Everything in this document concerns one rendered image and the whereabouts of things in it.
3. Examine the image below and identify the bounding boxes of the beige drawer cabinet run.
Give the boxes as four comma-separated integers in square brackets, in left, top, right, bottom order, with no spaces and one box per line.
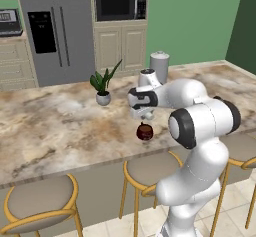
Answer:
[0,35,40,92]

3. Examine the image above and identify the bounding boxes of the grey double-door fridge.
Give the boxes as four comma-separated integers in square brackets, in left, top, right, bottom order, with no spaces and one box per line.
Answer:
[15,0,97,88]

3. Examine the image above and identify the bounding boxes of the beige tall cupboard unit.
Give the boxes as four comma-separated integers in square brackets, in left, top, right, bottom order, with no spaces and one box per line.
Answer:
[89,0,151,77]

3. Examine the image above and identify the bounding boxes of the grey lidded canister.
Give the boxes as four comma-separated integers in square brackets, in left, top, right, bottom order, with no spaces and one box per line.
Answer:
[149,50,171,85]

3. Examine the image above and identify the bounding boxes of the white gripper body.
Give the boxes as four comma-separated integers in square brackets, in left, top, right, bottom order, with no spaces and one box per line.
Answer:
[129,106,151,121]

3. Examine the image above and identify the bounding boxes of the yellow stool with grey seat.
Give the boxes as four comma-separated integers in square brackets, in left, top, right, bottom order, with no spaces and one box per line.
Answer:
[0,173,84,237]
[118,150,184,237]
[241,157,256,230]
[209,133,256,237]

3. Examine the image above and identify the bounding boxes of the black toaster oven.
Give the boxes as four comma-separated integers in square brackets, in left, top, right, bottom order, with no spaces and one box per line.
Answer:
[0,8,24,38]

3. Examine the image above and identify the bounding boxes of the black microwave oven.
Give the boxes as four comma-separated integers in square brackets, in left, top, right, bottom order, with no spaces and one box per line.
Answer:
[94,0,149,23]

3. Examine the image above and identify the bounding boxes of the green plant in grey pot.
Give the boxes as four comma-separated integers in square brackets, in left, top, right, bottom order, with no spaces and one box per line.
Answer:
[89,58,124,107]

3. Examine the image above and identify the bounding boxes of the dark red cup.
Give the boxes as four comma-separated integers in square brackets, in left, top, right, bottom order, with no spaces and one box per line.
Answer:
[135,121,155,142]

